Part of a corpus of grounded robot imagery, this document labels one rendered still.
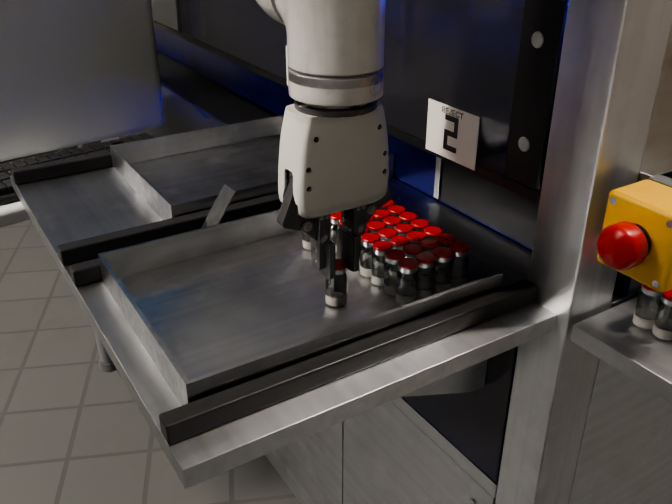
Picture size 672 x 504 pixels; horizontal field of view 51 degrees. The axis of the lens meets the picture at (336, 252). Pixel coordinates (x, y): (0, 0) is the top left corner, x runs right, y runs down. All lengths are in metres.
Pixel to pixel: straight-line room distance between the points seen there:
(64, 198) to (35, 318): 1.49
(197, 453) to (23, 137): 0.99
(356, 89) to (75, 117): 0.95
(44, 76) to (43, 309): 1.25
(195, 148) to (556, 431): 0.69
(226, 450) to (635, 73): 0.46
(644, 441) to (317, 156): 0.61
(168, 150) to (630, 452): 0.79
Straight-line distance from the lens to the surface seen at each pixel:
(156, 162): 1.13
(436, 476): 1.06
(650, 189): 0.67
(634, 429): 0.99
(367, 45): 0.60
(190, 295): 0.76
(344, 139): 0.63
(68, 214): 0.99
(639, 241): 0.63
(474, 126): 0.77
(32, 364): 2.29
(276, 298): 0.74
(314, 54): 0.60
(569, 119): 0.68
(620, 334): 0.74
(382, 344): 0.64
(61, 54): 1.45
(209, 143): 1.18
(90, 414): 2.05
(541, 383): 0.80
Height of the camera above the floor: 1.27
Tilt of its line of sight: 28 degrees down
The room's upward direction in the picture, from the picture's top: straight up
